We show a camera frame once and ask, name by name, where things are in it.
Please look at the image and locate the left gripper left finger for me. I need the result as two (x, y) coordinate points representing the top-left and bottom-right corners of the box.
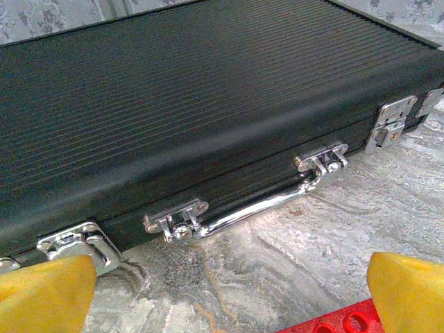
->
(0, 255), (98, 333)

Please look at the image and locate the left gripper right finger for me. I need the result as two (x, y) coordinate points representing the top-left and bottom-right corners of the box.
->
(366, 252), (444, 333)

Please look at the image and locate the red toy brick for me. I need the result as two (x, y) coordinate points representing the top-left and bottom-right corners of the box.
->
(277, 298), (384, 333)

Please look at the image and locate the black ribbed carrying case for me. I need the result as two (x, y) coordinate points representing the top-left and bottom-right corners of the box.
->
(0, 0), (444, 277)

